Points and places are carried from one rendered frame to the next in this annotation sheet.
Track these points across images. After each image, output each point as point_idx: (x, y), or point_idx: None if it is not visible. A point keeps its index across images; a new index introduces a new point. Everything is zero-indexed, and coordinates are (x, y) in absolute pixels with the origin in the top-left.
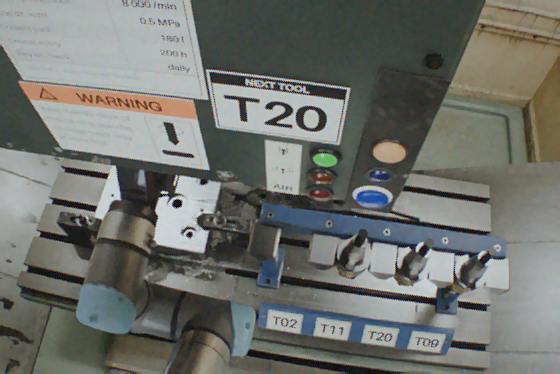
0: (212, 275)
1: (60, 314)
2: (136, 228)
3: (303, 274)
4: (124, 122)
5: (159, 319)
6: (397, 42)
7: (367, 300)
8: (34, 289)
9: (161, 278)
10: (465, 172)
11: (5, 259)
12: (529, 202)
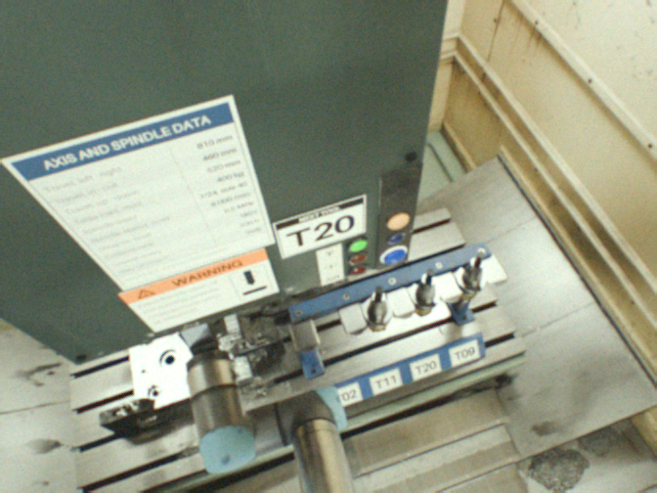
0: (266, 391)
1: None
2: (221, 370)
3: (338, 350)
4: (212, 286)
5: (268, 434)
6: (387, 156)
7: (399, 344)
8: None
9: None
10: (418, 206)
11: None
12: (484, 203)
